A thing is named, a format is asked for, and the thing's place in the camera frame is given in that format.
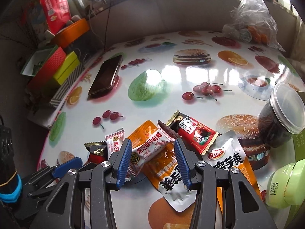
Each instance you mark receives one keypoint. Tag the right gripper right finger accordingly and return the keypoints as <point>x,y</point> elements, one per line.
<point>241,205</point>

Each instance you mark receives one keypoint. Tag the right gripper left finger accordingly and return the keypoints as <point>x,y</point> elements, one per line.
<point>65,206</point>

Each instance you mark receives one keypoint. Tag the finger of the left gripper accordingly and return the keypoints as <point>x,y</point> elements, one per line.
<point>57,171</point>

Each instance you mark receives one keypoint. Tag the white orange konjac packet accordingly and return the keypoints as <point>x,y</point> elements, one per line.
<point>226,153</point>

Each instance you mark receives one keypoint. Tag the dark brown candy packet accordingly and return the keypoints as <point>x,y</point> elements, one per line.
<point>97,152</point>

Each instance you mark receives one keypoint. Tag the red black date packet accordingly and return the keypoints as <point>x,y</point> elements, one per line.
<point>195,133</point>

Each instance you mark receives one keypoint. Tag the black sesame candy packet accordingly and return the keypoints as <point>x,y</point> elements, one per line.
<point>147,141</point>

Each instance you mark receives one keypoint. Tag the orange konjac snack packet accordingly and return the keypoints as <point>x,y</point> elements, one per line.
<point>164,174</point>

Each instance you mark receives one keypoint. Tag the green cream jar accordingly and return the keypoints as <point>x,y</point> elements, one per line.
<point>286,186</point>

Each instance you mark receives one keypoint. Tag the green white cardboard box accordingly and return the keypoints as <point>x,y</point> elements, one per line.
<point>296,216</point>

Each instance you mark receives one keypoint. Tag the striped black white box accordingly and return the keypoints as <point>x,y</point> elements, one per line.
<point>61,92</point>

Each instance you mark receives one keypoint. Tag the small white candy packet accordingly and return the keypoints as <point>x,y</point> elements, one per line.
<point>114,141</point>

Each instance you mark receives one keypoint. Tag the red textured box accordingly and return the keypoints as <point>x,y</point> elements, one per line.
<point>47,71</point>

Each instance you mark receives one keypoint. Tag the clear jar white lid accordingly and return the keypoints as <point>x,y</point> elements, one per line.
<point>281,117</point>

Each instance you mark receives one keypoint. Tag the yellow green box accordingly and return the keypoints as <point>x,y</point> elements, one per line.
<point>69,65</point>

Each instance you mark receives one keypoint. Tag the black smartphone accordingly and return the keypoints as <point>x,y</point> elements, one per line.
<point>106,76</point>

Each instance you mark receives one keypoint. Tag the orange storage box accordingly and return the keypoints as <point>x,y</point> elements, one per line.
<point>71,33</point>

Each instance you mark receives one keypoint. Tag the red paper bag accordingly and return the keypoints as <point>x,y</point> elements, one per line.
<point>57,14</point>

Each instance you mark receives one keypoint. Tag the clear plastic bag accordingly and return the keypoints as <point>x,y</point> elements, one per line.
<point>252,22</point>

